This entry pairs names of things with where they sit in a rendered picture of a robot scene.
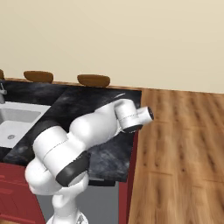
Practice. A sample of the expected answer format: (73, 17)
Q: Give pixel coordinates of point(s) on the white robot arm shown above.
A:
(87, 128)

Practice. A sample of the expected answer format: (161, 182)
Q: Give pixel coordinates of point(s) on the red counter side panel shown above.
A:
(127, 186)

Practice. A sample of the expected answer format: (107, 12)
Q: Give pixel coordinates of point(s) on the red base cabinet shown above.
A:
(14, 198)

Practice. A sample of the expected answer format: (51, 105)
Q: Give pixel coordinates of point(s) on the brown wooden stool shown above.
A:
(1, 74)
(93, 80)
(38, 76)

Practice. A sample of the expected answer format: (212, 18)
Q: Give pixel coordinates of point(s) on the grey dishwasher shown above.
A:
(100, 204)

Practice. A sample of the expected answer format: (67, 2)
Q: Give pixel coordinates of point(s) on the white kitchen sink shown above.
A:
(17, 119)

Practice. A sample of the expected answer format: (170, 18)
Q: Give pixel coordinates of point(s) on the grey sink tap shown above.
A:
(2, 92)

